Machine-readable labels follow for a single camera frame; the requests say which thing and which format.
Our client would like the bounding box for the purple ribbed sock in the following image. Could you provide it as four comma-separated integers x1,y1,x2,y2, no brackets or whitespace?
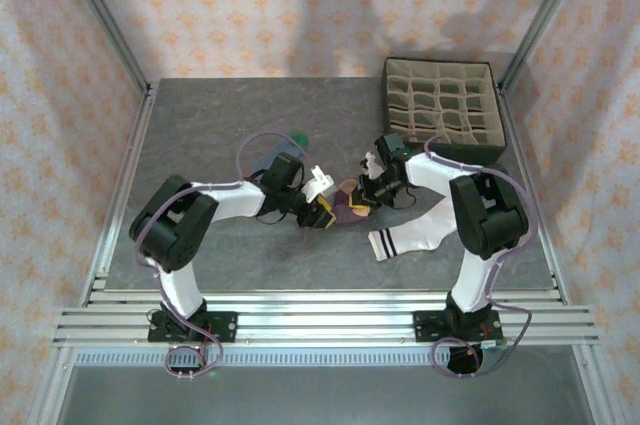
332,179,372,226

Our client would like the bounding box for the blue orange green striped sock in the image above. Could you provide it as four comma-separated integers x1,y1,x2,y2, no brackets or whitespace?
255,129,311,174

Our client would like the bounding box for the white sock with dark stripes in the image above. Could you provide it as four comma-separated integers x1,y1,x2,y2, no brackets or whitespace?
368,193,457,263

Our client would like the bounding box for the dark fabric divided organizer box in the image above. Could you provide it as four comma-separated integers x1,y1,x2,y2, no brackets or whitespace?
382,57,507,165

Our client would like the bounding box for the narrow aluminium base beam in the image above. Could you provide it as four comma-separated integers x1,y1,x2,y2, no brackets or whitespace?
82,289,570,307

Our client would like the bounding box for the wide aluminium base beam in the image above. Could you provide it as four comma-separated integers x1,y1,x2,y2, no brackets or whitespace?
52,304,601,346

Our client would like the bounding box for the patterned fabric backdrop curtain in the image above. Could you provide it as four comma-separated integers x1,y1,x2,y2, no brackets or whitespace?
0,0,640,425

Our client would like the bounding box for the grey metal lower panel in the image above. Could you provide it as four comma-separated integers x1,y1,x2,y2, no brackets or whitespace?
52,363,599,425

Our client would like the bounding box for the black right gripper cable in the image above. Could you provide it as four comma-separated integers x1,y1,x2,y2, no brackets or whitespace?
393,183,420,211

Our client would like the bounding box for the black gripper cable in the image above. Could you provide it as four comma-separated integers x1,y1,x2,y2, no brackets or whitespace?
393,183,420,211
253,202,290,226

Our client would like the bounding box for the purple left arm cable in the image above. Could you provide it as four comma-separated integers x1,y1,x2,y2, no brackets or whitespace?
130,131,304,380

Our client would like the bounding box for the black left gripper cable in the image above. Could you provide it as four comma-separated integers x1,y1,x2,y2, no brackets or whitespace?
253,202,290,226

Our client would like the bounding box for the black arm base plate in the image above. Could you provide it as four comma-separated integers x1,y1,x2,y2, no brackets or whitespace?
412,308,502,345
146,308,238,345

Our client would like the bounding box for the perforated grey cable duct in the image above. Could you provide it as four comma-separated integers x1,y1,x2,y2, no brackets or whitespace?
74,348,581,367

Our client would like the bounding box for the aluminium side rail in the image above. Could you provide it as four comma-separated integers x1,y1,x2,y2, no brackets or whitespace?
79,89,159,306
499,89,570,306

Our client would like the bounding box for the aluminium upright frame post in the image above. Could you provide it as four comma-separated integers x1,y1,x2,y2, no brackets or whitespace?
498,0,599,94
54,0,154,96

